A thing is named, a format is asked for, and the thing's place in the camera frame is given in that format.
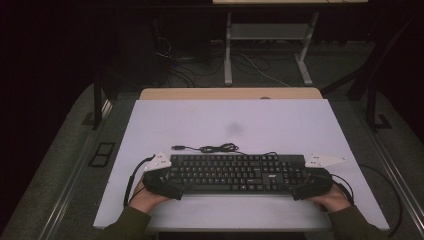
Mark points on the black computer keyboard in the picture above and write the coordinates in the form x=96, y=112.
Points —
x=233, y=175

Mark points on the person's left hand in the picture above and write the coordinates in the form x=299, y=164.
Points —
x=146, y=200

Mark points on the grey metal desk frame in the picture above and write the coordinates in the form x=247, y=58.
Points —
x=266, y=31

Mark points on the aluminium rail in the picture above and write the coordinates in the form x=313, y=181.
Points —
x=71, y=186
x=396, y=180

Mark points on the black floor outlet box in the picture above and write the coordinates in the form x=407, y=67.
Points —
x=101, y=154

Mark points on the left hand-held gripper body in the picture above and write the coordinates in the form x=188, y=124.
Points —
x=156, y=178

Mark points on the person's right hand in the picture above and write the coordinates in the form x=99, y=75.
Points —
x=333, y=201

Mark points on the white board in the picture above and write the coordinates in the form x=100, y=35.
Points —
x=233, y=120

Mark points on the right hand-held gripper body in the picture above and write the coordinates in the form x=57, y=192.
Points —
x=320, y=181

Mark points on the wooden table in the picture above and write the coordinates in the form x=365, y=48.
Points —
x=200, y=94

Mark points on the black metal stand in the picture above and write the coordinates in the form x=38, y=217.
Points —
x=97, y=103
x=371, y=106

